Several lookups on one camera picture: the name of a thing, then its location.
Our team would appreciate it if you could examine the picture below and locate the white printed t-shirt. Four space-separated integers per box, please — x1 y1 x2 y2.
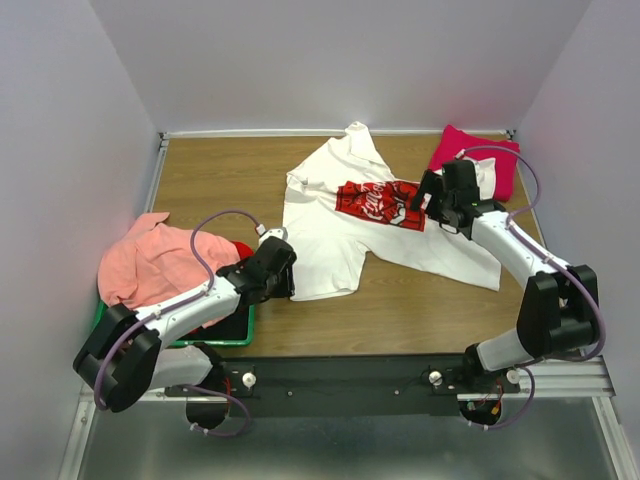
282 122 501 301

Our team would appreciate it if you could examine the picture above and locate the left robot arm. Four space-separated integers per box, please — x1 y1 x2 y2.
73 227 297 413

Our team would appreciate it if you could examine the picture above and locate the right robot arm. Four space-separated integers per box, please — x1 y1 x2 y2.
411 160 606 392

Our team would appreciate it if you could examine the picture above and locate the red t-shirt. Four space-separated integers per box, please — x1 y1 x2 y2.
232 241 254 261

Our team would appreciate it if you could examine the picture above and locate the folded magenta t-shirt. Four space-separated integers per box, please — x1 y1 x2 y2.
428 125 520 202

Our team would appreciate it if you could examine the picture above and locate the green plastic bin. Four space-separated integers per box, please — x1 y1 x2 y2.
89 299 256 349

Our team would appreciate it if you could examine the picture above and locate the salmon pink t-shirt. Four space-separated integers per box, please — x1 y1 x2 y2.
97 212 239 309

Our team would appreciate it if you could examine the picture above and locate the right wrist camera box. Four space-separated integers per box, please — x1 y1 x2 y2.
473 157 497 200

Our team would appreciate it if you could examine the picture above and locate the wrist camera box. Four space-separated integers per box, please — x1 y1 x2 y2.
473 157 497 200
255 224 288 246

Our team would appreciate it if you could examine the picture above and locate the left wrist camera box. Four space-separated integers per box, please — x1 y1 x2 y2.
255 224 288 246

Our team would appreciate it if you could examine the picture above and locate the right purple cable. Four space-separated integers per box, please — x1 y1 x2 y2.
457 146 607 369

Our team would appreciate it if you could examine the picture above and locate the purple cable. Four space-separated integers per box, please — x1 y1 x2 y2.
92 209 266 412
457 146 607 369

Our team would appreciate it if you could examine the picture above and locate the aluminium table edge rail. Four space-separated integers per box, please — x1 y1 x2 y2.
142 132 170 213

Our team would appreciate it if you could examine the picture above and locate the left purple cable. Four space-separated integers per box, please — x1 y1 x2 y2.
92 209 266 412

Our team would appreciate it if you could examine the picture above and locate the aluminium front frame rail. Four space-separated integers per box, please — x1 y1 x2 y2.
528 356 615 398

